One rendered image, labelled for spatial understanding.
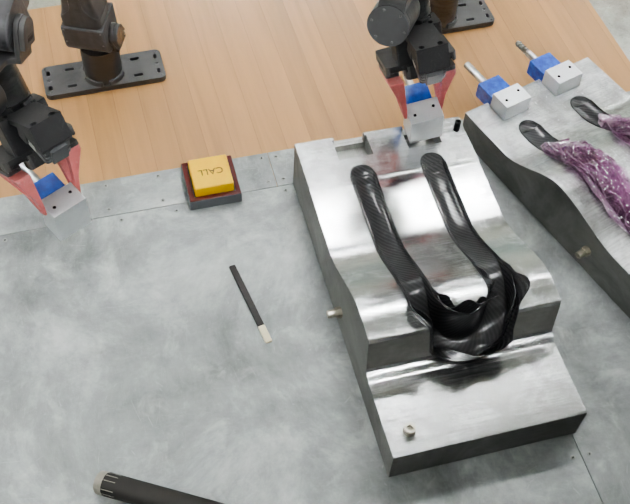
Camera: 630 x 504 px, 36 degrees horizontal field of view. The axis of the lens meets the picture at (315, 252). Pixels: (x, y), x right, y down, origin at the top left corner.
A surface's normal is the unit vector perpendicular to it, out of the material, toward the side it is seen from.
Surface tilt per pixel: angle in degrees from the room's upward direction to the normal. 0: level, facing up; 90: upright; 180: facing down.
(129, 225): 0
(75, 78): 0
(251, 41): 0
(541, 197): 90
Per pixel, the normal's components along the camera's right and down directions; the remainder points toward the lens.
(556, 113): 0.04, -0.58
